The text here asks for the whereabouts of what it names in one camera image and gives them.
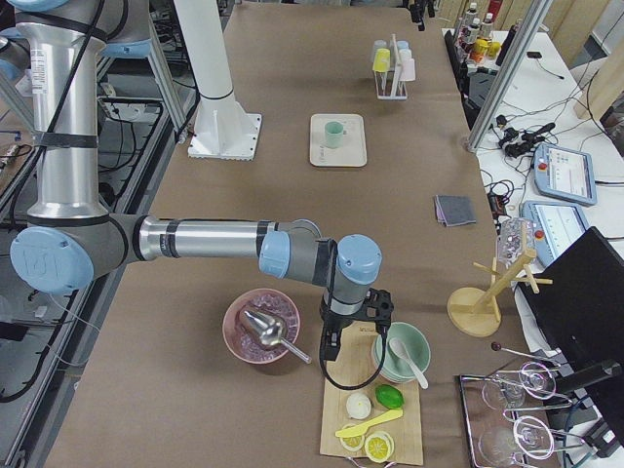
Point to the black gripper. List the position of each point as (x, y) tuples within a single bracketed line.
[(332, 325)]

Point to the green cup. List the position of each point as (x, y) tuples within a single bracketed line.
[(334, 133)]

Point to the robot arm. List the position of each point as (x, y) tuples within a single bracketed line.
[(92, 217)]

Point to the white rabbit serving tray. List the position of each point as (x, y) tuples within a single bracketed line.
[(353, 151)]

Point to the yellow cup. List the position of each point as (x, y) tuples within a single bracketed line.
[(382, 60)]

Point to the pink cup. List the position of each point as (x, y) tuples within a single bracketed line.
[(407, 73)]

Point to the metal ice scoop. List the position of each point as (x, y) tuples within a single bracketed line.
[(269, 331)]

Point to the white ceramic spoon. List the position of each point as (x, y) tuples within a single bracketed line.
[(399, 348)]

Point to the pink bowl with ice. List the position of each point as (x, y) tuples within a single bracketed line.
[(241, 343)]

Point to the green lime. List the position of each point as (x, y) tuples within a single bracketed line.
[(389, 396)]

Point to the yellow plastic knife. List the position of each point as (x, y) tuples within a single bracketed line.
[(363, 427)]

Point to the lemon slice stack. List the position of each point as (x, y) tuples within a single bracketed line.
[(379, 446)]

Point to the wooden mug tree stand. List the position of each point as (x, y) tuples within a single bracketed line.
[(475, 311)]

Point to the grey folded cloth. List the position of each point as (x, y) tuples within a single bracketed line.
[(454, 210)]

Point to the black monitor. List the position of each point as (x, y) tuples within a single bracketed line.
[(581, 313)]

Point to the blue teach pendant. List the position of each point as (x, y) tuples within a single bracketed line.
[(564, 174), (557, 226)]

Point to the black wire glass rack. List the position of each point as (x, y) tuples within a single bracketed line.
[(505, 413)]

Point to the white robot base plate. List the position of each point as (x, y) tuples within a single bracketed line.
[(224, 130)]

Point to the white wire cup rack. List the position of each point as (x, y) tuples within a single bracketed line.
[(387, 85)]

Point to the aluminium frame post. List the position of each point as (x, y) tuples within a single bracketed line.
[(534, 16)]

